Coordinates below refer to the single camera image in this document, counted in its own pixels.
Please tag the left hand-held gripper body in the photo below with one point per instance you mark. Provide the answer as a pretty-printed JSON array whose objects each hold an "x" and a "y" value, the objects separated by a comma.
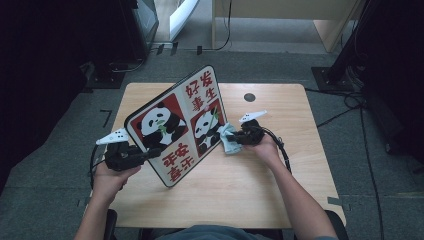
[{"x": 121, "y": 156}]

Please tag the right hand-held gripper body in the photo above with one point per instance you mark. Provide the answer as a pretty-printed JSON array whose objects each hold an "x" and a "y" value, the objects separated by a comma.
[{"x": 251, "y": 133}]

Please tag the light blue cloth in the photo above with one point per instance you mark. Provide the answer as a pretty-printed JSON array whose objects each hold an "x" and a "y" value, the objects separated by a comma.
[{"x": 230, "y": 146}]

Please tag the panda picture board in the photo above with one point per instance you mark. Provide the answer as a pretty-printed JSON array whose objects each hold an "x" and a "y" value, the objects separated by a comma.
[{"x": 176, "y": 126}]

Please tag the person's right hand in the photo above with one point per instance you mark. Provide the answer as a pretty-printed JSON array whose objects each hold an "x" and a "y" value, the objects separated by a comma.
[{"x": 266, "y": 151}]

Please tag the person's left hand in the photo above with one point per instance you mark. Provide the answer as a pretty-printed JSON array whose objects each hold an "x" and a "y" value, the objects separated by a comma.
[{"x": 110, "y": 181}]

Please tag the black round table grommet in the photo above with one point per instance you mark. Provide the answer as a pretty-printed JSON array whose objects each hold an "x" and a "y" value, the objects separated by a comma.
[{"x": 249, "y": 97}]

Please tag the black angled floor tape mark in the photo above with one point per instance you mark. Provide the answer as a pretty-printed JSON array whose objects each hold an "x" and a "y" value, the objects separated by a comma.
[{"x": 108, "y": 115}]

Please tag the black chair armrest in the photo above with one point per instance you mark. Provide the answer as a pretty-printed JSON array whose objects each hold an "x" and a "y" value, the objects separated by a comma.
[
  {"x": 111, "y": 226},
  {"x": 340, "y": 226}
]

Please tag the black stand base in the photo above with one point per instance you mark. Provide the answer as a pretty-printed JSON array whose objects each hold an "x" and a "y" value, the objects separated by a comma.
[{"x": 106, "y": 80}]

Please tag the person's grey-blue shirt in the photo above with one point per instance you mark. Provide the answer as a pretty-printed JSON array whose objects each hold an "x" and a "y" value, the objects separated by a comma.
[{"x": 210, "y": 233}]

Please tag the grey tape piece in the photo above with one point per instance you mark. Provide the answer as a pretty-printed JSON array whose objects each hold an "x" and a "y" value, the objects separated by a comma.
[{"x": 336, "y": 201}]

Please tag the black metal stand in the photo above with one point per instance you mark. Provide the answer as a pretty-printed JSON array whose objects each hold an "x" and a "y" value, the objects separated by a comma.
[{"x": 346, "y": 56}]

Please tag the white panel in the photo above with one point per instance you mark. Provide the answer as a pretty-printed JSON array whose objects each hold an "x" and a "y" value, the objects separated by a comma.
[{"x": 183, "y": 16}]

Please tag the beige wooden furniture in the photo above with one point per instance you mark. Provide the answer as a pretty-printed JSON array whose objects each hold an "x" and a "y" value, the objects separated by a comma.
[{"x": 283, "y": 8}]

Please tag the dark monitor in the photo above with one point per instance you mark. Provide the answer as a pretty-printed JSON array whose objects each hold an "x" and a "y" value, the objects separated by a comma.
[{"x": 146, "y": 20}]

